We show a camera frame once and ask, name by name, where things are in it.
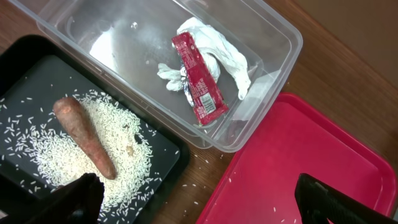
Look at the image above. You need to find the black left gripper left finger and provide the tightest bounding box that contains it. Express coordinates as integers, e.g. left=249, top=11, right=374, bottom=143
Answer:
left=1, top=173, right=104, bottom=224

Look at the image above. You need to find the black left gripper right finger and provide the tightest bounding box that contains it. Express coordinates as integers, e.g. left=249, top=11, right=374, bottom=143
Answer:
left=295, top=173, right=397, bottom=224

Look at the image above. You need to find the white rice pile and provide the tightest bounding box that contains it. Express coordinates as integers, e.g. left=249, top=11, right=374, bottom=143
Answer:
left=0, top=88, right=181, bottom=224

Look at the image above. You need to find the red and white wrapper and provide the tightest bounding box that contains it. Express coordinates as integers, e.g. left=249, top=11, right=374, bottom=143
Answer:
left=172, top=32, right=228, bottom=125

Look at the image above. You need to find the red serving tray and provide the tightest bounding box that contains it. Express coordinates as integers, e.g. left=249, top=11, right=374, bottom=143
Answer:
left=198, top=93, right=397, bottom=223

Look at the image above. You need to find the black tray bin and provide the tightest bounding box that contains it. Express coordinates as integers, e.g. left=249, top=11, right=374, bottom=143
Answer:
left=1, top=35, right=190, bottom=223

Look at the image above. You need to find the clear plastic bin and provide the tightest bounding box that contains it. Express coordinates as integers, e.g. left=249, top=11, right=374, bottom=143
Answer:
left=14, top=0, right=303, bottom=152

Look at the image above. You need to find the crumpled white tissue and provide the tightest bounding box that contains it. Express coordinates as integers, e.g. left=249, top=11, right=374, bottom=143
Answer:
left=157, top=17, right=251, bottom=101

